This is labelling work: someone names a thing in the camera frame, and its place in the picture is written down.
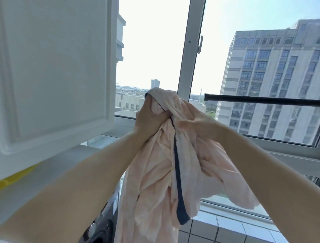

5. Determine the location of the person's right hand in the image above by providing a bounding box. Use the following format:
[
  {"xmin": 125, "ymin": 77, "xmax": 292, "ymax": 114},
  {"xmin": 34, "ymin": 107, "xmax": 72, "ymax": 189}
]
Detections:
[{"xmin": 174, "ymin": 101, "xmax": 227, "ymax": 144}]

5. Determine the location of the person's left hand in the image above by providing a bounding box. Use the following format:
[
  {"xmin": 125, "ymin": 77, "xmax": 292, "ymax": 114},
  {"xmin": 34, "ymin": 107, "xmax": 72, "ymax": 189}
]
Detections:
[{"xmin": 136, "ymin": 96, "xmax": 173, "ymax": 141}]

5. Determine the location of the pink garment with navy trim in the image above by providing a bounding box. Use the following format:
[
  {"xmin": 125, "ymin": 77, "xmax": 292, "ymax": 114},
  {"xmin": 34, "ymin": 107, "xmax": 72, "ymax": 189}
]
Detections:
[{"xmin": 117, "ymin": 87, "xmax": 261, "ymax": 243}]

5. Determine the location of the person's left forearm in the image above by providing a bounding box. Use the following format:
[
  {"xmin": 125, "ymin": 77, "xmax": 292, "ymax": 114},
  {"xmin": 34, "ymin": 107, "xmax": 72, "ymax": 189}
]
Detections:
[{"xmin": 0, "ymin": 129, "xmax": 145, "ymax": 243}]

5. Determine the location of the person's right forearm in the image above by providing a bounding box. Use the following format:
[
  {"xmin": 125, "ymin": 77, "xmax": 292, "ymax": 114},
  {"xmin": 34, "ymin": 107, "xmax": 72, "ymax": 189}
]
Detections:
[{"xmin": 215, "ymin": 125, "xmax": 320, "ymax": 243}]

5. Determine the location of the low white building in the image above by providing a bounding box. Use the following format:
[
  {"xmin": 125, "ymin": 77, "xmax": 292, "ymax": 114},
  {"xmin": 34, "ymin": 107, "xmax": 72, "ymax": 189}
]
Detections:
[{"xmin": 115, "ymin": 92, "xmax": 146, "ymax": 112}]

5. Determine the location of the black clothes rod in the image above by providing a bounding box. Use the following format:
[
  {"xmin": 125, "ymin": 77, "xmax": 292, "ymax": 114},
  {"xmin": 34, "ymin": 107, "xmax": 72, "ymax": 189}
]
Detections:
[{"xmin": 204, "ymin": 93, "xmax": 320, "ymax": 107}]

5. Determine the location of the grey high-rise building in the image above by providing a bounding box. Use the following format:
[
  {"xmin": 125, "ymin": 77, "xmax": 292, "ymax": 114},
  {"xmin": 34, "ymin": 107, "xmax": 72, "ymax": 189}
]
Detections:
[{"xmin": 214, "ymin": 19, "xmax": 320, "ymax": 146}]

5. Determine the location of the white cabinet door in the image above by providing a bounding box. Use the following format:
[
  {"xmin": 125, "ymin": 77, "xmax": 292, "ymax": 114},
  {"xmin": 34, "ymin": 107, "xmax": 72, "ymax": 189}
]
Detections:
[{"xmin": 0, "ymin": 0, "xmax": 119, "ymax": 181}]

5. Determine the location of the dark washing machine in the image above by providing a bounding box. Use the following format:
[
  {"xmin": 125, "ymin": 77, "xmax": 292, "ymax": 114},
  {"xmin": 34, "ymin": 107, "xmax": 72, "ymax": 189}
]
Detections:
[{"xmin": 77, "ymin": 175, "xmax": 123, "ymax": 243}]

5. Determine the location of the yellow object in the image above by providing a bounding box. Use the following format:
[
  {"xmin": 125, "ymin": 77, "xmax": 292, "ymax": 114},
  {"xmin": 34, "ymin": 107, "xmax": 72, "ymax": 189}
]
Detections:
[{"xmin": 0, "ymin": 164, "xmax": 39, "ymax": 189}]

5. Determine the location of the white window frame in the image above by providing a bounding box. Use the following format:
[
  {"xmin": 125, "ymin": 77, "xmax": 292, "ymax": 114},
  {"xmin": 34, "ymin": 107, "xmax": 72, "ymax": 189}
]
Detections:
[{"xmin": 101, "ymin": 0, "xmax": 320, "ymax": 226}]

